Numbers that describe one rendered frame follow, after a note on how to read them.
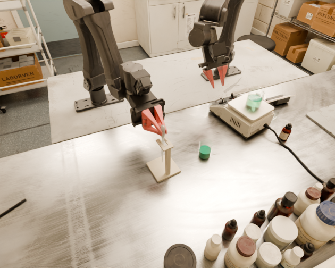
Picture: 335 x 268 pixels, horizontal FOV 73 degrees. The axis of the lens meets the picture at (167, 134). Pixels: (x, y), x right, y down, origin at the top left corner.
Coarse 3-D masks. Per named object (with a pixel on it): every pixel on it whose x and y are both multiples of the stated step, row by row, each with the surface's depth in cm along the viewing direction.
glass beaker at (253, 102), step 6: (252, 90) 76; (258, 90) 76; (264, 90) 74; (252, 96) 73; (258, 96) 71; (246, 102) 76; (252, 102) 74; (258, 102) 74; (246, 108) 77; (252, 108) 76; (258, 108) 76
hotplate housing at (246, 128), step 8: (216, 112) 86; (224, 112) 83; (232, 112) 80; (272, 112) 79; (224, 120) 84; (232, 120) 81; (240, 120) 77; (248, 120) 76; (256, 120) 76; (264, 120) 78; (232, 128) 83; (240, 128) 79; (248, 128) 76; (256, 128) 78; (248, 136) 78
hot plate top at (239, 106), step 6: (240, 96) 83; (246, 96) 83; (228, 102) 81; (234, 102) 80; (240, 102) 80; (264, 102) 80; (234, 108) 78; (240, 108) 78; (264, 108) 78; (270, 108) 78; (246, 114) 76; (252, 114) 76; (258, 114) 76; (264, 114) 76; (252, 120) 74
